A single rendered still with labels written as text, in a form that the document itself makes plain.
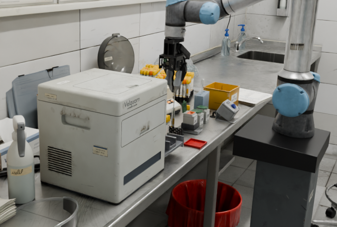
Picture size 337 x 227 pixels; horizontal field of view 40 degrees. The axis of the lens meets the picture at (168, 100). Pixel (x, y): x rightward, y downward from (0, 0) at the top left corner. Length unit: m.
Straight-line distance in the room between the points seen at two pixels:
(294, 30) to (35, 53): 0.97
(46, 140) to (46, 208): 0.20
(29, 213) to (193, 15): 0.85
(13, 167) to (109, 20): 1.16
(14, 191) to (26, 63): 0.67
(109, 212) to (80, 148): 0.19
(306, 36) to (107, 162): 0.74
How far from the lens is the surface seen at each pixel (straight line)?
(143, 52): 2.59
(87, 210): 1.29
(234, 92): 2.19
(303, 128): 1.74
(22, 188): 1.32
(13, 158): 1.29
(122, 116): 1.22
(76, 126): 1.31
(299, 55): 1.55
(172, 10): 1.69
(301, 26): 1.54
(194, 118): 1.84
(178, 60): 1.71
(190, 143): 1.75
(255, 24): 4.22
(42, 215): 1.29
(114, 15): 2.31
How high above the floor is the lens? 1.51
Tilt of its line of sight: 16 degrees down
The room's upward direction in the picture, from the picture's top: 3 degrees clockwise
